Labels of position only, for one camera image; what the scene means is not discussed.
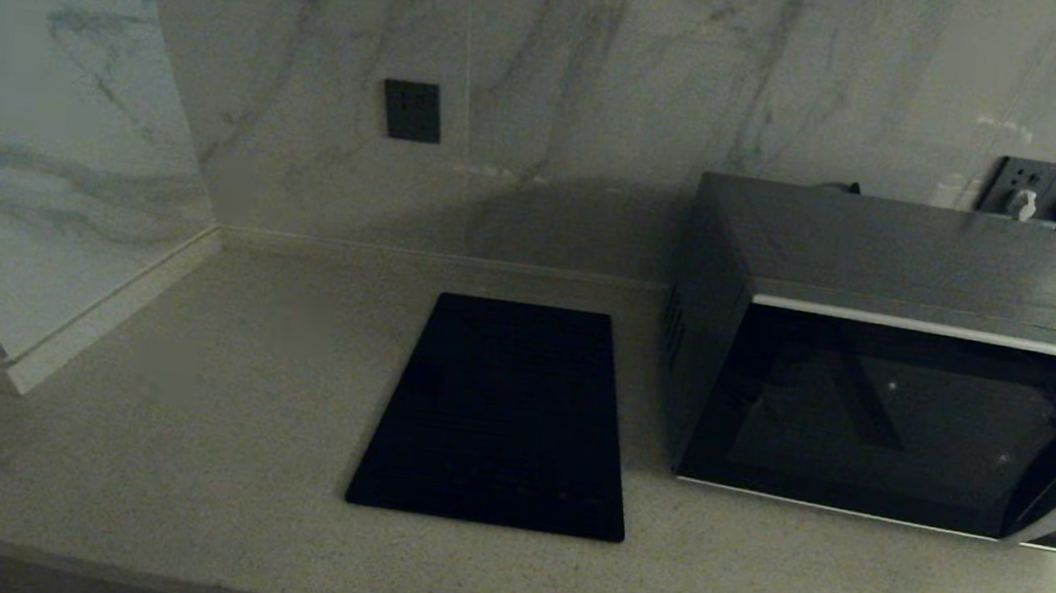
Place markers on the black glass induction cooktop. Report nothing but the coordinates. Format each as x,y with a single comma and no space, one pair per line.
498,414

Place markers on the silver microwave oven housing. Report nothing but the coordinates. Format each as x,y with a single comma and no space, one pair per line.
897,246

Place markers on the black glass microwave door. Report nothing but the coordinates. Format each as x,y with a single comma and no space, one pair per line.
874,430

